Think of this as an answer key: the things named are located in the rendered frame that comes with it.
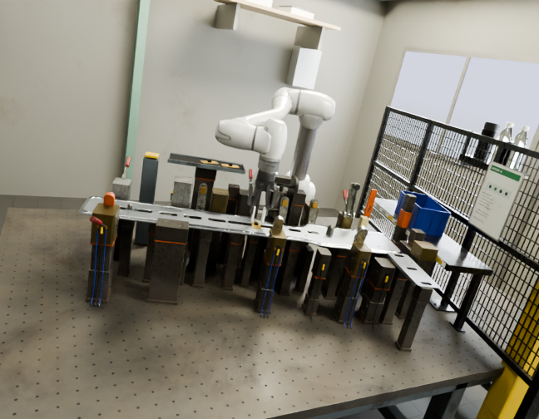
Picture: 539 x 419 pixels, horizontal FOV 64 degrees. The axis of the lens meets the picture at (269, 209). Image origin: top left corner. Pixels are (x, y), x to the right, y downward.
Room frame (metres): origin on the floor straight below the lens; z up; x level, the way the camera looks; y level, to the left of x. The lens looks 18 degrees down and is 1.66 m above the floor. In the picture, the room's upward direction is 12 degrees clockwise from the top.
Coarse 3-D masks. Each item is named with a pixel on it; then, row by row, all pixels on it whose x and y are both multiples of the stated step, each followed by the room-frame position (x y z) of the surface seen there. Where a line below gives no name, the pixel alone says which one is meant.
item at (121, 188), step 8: (112, 184) 1.73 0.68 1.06; (120, 184) 1.74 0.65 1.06; (128, 184) 1.76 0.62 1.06; (112, 192) 1.73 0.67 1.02; (120, 192) 1.73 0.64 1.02; (128, 192) 1.75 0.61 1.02; (120, 208) 1.74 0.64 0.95; (120, 224) 1.75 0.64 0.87; (120, 232) 1.75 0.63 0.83; (120, 240) 1.74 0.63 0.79
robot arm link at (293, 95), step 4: (280, 88) 2.31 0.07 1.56; (284, 88) 2.30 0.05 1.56; (288, 88) 2.32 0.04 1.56; (276, 92) 2.25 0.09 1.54; (280, 92) 2.23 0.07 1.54; (284, 92) 2.23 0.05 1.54; (288, 92) 2.24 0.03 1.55; (292, 92) 2.24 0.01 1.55; (296, 92) 2.25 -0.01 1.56; (288, 96) 2.21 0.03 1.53; (292, 96) 2.23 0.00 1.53; (296, 96) 2.23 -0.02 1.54; (272, 100) 2.22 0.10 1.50; (292, 100) 2.22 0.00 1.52; (296, 100) 2.23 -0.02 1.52; (292, 104) 2.22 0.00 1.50; (296, 104) 2.23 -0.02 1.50; (292, 108) 2.23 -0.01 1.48; (296, 108) 2.23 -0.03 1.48; (292, 112) 2.25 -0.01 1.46; (296, 112) 2.25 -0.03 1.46
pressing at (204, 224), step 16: (144, 208) 1.67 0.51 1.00; (160, 208) 1.71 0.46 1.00; (176, 208) 1.75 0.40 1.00; (192, 224) 1.61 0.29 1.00; (208, 224) 1.64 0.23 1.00; (224, 224) 1.67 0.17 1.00; (240, 224) 1.71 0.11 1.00; (272, 224) 1.79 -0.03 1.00; (304, 224) 1.88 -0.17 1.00; (304, 240) 1.70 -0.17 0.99; (320, 240) 1.73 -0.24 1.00; (336, 240) 1.77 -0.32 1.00; (352, 240) 1.81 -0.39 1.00; (368, 240) 1.85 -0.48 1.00; (384, 240) 1.90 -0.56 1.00
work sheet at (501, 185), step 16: (496, 176) 1.92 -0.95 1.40; (512, 176) 1.83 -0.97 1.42; (480, 192) 1.98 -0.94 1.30; (496, 192) 1.88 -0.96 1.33; (512, 192) 1.79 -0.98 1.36; (480, 208) 1.94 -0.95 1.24; (496, 208) 1.85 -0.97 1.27; (480, 224) 1.90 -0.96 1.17; (496, 224) 1.81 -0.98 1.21; (496, 240) 1.78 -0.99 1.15
